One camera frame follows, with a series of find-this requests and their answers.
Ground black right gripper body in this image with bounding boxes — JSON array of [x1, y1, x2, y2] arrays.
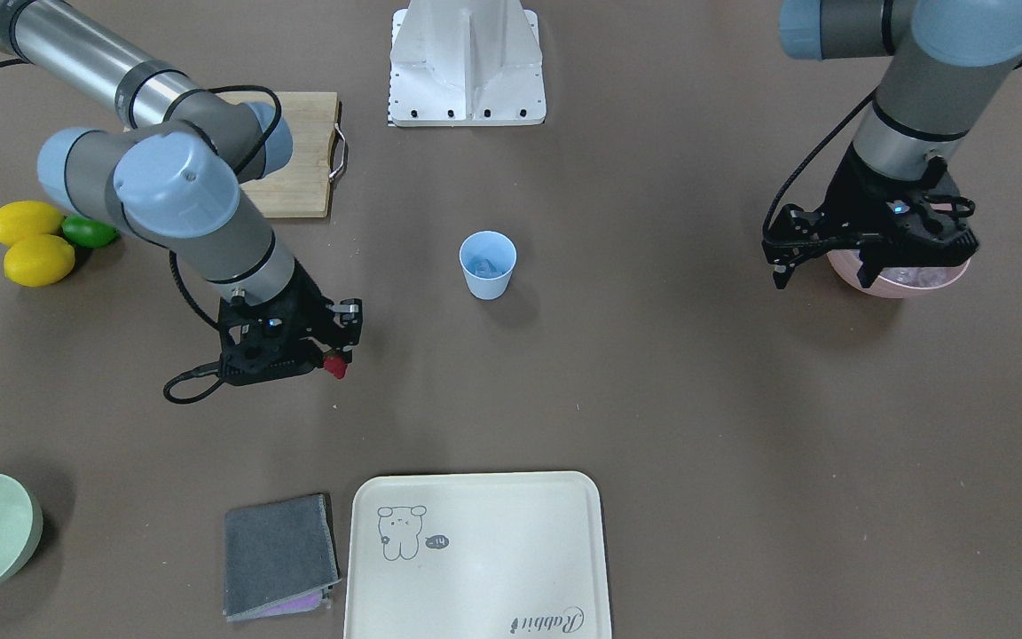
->
[[216, 265, 364, 387]]

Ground wooden cutting board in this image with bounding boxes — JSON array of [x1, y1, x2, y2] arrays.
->
[[125, 91, 350, 219]]

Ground grey folded cloth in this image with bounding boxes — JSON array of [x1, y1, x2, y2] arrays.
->
[[223, 493, 342, 623]]

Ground pink bowl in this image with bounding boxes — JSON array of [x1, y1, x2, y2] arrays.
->
[[822, 197, 980, 299]]

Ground clear ice cube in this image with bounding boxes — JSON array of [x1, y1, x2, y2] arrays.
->
[[470, 257, 504, 279]]

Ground yellow lemon upper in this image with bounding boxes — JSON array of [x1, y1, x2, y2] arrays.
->
[[0, 200, 65, 247]]

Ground green lime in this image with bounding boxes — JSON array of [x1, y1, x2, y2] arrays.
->
[[60, 216, 119, 249]]

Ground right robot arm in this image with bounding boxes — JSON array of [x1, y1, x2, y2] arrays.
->
[[0, 1, 364, 403]]

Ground red strawberry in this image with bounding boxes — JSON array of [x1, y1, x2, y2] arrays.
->
[[323, 353, 349, 380]]

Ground light blue cup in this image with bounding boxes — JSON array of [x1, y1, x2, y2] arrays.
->
[[459, 230, 518, 302]]

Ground yellow lemon lower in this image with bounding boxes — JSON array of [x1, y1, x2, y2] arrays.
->
[[3, 234, 76, 288]]

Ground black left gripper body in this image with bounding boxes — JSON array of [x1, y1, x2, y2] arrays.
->
[[761, 149, 980, 288]]

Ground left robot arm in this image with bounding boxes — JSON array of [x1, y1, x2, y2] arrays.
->
[[761, 1, 1022, 291]]

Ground clear ice cubes pile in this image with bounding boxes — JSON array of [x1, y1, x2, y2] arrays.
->
[[879, 264, 968, 290]]

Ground yellow lemon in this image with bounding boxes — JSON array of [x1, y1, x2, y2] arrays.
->
[[3, 234, 76, 288], [0, 200, 65, 247]]

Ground black camera cable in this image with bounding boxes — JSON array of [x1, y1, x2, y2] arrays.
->
[[764, 87, 880, 236], [162, 84, 283, 406]]

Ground cream rabbit serving tray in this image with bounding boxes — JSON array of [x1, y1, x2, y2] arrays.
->
[[343, 470, 613, 638]]

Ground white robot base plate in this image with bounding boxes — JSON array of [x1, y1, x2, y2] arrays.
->
[[387, 1, 547, 127]]

